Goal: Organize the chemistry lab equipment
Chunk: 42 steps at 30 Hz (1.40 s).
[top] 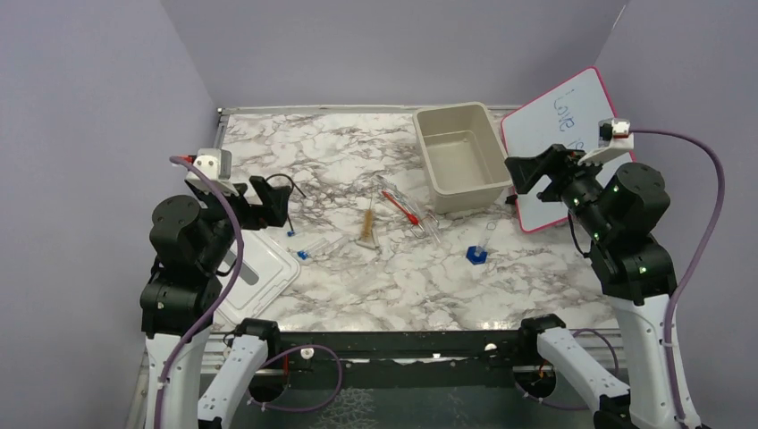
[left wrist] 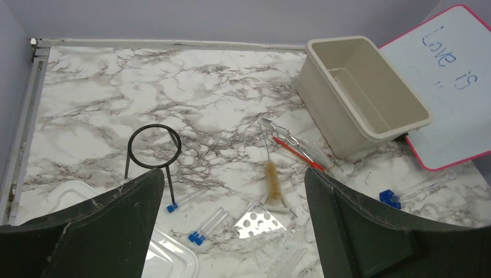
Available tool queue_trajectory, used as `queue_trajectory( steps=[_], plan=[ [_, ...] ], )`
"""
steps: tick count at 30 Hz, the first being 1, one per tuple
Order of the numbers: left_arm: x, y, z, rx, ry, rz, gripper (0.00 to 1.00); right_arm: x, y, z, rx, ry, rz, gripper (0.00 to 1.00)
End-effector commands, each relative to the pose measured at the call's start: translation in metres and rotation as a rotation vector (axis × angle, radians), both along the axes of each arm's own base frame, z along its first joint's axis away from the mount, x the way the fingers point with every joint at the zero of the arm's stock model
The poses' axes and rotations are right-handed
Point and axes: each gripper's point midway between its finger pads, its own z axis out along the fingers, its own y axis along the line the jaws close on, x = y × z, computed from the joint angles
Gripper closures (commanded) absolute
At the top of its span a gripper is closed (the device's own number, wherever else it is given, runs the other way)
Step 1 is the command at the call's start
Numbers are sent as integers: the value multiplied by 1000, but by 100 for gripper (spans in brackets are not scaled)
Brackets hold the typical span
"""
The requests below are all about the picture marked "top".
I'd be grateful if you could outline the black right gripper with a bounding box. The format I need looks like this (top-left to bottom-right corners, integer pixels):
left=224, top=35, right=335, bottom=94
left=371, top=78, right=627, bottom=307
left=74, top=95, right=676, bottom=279
left=506, top=141, right=616, bottom=240

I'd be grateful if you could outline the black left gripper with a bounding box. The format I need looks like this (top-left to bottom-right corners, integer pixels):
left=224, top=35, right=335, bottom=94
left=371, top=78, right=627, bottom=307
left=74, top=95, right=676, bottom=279
left=197, top=174, right=292, bottom=270

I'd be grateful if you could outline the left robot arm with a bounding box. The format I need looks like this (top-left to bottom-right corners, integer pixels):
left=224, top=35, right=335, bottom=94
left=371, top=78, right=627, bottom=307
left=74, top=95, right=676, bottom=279
left=139, top=176, right=297, bottom=428

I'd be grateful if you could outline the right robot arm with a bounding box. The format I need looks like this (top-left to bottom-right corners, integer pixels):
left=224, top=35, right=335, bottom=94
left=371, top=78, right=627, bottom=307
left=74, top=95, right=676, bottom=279
left=505, top=145, right=702, bottom=428

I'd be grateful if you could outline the white plastic bin lid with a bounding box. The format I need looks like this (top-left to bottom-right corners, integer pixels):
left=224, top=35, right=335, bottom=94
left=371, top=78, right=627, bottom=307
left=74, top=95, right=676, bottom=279
left=213, top=231, right=300, bottom=332

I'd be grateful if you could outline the pink framed whiteboard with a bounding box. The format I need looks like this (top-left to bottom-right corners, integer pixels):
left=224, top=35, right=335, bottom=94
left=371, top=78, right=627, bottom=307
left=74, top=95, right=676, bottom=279
left=501, top=66, right=635, bottom=233

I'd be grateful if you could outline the tan bristle test tube brush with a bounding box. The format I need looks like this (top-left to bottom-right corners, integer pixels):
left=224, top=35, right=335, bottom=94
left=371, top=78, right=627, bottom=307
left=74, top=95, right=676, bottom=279
left=356, top=194, right=379, bottom=250

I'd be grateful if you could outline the beige plastic bin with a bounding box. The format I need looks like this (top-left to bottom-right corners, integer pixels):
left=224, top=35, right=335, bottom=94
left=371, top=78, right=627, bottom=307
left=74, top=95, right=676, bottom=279
left=413, top=102, right=512, bottom=215

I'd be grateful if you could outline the blue base graduated cylinder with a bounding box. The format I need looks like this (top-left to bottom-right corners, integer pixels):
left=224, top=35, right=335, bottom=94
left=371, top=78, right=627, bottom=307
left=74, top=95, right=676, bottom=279
left=466, top=221, right=497, bottom=265

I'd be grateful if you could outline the red plastic spatula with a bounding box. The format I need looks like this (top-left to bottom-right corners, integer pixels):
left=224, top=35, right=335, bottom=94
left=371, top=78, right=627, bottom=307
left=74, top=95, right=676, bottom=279
left=381, top=190, right=420, bottom=226

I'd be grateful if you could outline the metal test tube clamp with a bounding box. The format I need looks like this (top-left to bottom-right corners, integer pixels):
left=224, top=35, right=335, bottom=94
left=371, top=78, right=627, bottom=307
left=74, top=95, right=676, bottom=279
left=374, top=175, right=442, bottom=245

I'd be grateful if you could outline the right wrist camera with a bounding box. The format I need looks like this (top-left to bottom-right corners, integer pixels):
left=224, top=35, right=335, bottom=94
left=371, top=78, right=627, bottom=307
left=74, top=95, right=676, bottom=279
left=578, top=118, right=634, bottom=165

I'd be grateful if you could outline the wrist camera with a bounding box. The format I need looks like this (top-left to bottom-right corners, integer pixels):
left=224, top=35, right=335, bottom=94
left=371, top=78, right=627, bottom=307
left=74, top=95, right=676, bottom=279
left=578, top=118, right=634, bottom=165
left=191, top=148, right=240, bottom=196

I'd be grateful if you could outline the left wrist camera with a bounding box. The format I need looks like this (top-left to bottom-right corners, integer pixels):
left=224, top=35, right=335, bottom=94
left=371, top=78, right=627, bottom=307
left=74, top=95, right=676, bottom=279
left=191, top=148, right=240, bottom=196

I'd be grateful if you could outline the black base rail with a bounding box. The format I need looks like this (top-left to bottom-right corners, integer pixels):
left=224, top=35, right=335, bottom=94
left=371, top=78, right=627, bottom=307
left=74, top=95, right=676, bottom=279
left=248, top=330, right=555, bottom=399

